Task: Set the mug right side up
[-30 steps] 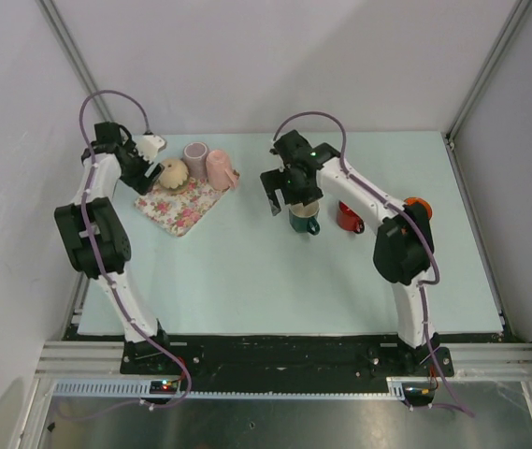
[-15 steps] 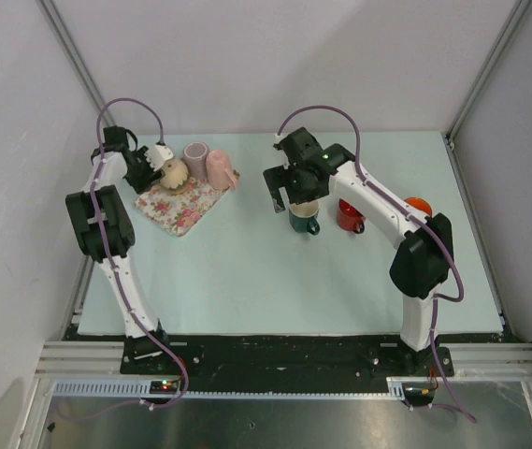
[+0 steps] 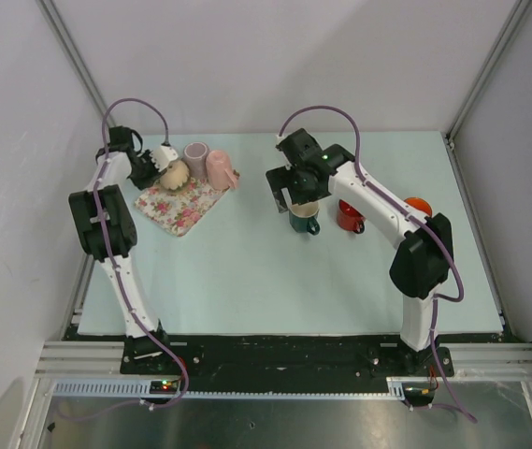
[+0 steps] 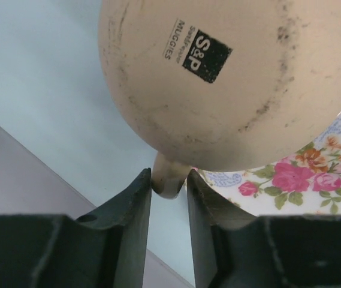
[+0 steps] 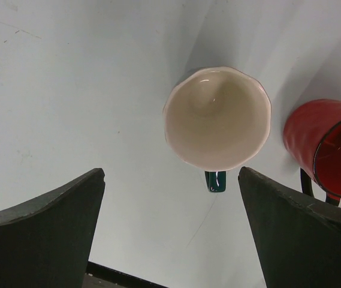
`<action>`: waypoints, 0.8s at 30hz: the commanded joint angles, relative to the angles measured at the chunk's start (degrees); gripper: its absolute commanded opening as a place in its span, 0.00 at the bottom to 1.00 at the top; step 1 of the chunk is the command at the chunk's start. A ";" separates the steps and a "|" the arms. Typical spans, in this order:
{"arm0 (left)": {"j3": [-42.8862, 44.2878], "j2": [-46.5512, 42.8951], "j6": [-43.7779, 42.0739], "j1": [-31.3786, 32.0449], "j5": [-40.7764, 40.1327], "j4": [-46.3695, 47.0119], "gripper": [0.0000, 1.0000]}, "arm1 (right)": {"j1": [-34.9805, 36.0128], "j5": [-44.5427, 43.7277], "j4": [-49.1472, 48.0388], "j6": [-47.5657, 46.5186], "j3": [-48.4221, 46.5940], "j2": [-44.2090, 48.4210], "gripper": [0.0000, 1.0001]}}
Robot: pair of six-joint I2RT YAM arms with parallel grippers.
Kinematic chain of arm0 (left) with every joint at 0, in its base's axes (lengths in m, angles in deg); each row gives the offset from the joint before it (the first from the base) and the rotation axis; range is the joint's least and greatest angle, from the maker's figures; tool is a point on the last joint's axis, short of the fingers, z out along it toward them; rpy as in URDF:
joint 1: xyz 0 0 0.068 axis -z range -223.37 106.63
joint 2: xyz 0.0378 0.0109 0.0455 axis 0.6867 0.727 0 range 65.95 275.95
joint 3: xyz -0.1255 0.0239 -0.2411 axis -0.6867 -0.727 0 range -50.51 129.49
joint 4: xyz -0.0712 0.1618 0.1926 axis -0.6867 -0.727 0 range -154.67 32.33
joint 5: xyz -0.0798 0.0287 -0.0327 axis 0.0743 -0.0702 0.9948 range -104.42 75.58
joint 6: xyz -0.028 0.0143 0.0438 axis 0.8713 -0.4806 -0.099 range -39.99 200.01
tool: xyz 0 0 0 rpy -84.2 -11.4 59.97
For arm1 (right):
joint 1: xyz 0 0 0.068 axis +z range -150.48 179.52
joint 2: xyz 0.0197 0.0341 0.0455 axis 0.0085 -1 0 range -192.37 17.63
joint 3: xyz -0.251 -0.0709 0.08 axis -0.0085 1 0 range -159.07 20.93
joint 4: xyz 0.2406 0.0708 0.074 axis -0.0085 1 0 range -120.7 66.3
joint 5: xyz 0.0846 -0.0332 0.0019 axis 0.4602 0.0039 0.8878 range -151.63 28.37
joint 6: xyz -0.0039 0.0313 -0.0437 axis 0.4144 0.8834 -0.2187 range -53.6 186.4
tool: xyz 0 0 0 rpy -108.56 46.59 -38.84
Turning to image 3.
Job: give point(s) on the white slotted cable duct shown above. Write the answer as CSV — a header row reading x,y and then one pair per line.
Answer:
x,y
101,388

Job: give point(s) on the orange mug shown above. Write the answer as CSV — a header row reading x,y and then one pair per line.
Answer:
x,y
418,207

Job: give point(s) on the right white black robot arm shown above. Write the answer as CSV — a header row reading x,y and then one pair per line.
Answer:
x,y
423,245

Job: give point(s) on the aluminium corner post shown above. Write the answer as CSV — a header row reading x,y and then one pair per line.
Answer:
x,y
73,55
506,35

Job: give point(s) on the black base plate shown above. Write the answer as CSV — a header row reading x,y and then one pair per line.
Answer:
x,y
289,365

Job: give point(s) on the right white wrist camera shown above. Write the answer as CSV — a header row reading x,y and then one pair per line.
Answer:
x,y
278,139

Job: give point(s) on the floral serving tray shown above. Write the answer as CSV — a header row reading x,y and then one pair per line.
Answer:
x,y
178,212

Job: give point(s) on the red mug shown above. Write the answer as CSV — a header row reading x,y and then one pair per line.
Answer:
x,y
350,219

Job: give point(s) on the right aluminium corner post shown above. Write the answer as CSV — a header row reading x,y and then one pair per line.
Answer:
x,y
506,35

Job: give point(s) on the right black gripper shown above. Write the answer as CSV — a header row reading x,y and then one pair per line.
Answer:
x,y
279,179

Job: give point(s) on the left aluminium corner post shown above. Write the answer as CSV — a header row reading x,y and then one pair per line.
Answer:
x,y
73,55

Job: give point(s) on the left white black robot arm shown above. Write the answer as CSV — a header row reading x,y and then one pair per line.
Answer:
x,y
107,232

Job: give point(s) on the cream beige mug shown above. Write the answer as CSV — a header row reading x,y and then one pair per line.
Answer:
x,y
176,176

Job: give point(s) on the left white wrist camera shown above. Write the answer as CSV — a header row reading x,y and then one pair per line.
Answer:
x,y
163,156

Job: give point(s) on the green mug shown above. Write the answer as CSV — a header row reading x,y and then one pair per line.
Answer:
x,y
304,218

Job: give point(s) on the purple mug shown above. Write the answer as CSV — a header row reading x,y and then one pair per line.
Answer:
x,y
195,155

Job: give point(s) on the aluminium frame rail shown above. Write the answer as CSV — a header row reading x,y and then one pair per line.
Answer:
x,y
84,359

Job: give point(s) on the pink mug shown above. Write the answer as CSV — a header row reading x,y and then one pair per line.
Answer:
x,y
221,175

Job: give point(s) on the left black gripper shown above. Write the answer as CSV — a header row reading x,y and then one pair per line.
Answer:
x,y
155,174

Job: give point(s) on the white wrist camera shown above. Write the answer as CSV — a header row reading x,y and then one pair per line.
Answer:
x,y
278,139
163,156

